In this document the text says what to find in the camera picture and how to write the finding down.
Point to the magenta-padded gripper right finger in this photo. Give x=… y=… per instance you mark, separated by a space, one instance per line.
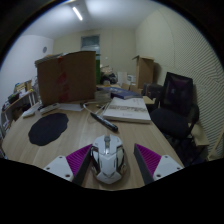
x=168 y=165

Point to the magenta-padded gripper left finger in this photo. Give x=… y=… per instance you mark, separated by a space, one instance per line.
x=56 y=166

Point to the white and silver computer mouse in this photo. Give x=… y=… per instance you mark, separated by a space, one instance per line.
x=108 y=163

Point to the black irregular mouse pad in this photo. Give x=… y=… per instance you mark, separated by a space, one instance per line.
x=47 y=129

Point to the black office chair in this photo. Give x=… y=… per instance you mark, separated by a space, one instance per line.
x=170 y=121

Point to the small white flat box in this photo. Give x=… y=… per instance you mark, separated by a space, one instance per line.
x=29 y=113

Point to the black marker pen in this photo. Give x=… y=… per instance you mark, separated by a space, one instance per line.
x=104 y=122

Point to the white book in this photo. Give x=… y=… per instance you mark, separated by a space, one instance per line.
x=128 y=111

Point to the cluttered shelf unit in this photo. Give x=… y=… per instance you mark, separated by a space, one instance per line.
x=16 y=100

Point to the dark blue book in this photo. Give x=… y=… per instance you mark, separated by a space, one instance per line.
x=123 y=93

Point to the large brown cardboard box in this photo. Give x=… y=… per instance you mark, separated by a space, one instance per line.
x=80 y=78

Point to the window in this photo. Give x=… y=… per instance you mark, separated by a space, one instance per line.
x=90 y=42

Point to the ceiling tube light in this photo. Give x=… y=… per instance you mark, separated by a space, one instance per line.
x=77 y=13

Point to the round wall clock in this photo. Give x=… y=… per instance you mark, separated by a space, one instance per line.
x=44 y=49

